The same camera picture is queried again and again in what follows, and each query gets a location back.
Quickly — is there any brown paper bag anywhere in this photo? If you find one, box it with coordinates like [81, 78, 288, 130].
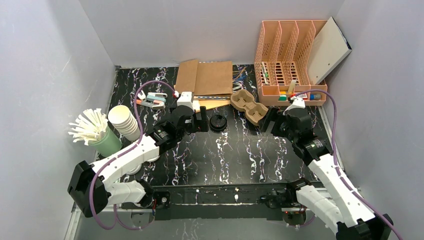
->
[174, 59, 233, 96]

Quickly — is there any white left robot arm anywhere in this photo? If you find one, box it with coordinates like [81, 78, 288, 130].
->
[67, 92, 209, 218]

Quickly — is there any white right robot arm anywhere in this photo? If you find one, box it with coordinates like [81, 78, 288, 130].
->
[260, 98, 393, 240]

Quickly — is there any black coffee cup lid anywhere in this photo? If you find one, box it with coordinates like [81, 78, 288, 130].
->
[209, 114, 228, 132]

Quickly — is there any cardboard cup carrier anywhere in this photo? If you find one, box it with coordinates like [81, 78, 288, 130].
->
[230, 89, 268, 126]

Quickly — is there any stack of white lids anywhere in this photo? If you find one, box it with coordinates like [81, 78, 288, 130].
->
[107, 105, 141, 141]

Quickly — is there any orange file organizer rack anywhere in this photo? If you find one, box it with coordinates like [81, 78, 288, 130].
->
[254, 20, 328, 106]

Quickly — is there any white folder board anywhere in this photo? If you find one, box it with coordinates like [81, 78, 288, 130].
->
[306, 17, 352, 85]

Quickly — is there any green cup of stirrers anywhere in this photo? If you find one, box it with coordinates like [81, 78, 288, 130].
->
[68, 108, 122, 158]

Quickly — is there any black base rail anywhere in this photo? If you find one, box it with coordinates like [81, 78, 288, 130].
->
[152, 183, 307, 213]

